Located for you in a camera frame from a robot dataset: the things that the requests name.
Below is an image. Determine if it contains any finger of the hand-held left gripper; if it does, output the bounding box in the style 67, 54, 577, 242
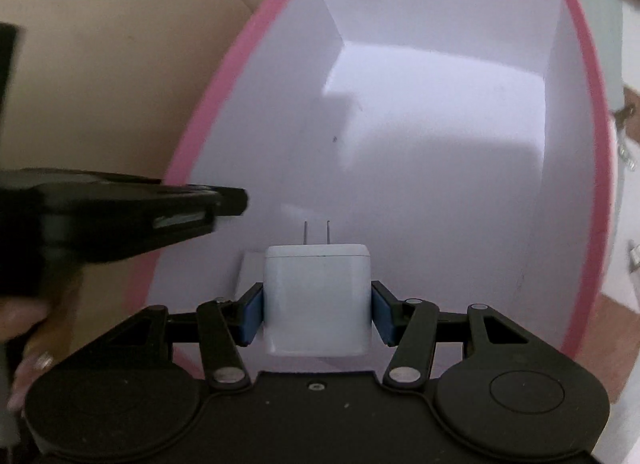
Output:
115, 175, 249, 263

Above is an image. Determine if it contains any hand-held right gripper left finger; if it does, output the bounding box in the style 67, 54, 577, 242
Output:
106, 282, 265, 391

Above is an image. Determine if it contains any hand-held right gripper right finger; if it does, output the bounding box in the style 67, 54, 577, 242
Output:
370, 280, 531, 391

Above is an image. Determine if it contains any white wall charger plug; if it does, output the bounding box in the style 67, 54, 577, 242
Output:
263, 220, 373, 358

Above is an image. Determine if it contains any pink cardboard box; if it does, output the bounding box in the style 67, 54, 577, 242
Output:
121, 0, 617, 362

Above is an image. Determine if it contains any person's left hand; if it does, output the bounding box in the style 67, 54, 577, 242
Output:
0, 301, 57, 413

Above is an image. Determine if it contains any brown cardboard sheet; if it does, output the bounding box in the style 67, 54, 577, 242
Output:
0, 0, 273, 185

